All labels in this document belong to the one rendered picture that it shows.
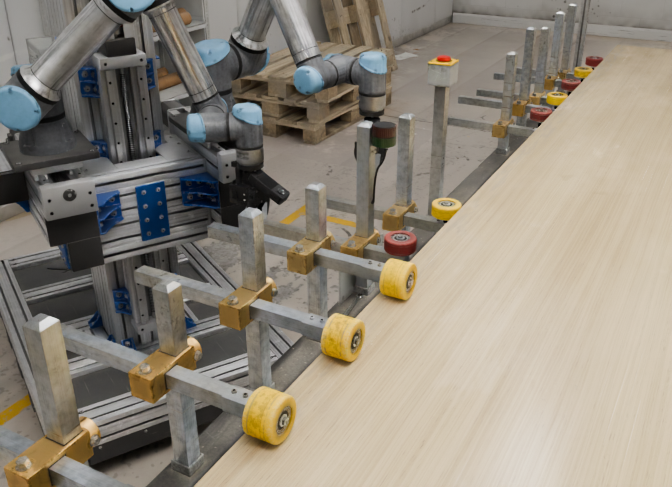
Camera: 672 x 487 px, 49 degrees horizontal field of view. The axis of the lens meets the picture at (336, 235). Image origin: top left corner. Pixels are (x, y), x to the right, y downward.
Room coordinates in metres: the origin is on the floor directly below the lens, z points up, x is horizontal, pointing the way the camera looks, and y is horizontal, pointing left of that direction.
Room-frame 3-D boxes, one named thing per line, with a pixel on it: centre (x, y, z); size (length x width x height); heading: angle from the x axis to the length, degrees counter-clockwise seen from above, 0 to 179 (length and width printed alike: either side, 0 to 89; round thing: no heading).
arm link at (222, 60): (2.21, 0.37, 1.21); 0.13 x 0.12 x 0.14; 143
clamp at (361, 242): (1.71, -0.07, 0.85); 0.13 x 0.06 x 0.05; 151
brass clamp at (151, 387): (1.06, 0.30, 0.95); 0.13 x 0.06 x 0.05; 151
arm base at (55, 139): (1.95, 0.80, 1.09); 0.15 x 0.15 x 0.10
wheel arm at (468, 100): (3.04, -0.73, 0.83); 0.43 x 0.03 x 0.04; 61
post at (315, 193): (1.51, 0.04, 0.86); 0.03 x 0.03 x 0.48; 61
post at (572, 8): (3.71, -1.15, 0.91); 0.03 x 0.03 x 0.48; 61
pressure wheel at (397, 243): (1.64, -0.16, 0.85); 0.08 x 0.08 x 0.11
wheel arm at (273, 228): (1.74, 0.01, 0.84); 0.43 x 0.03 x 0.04; 61
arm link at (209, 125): (1.86, 0.33, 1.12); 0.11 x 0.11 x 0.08; 4
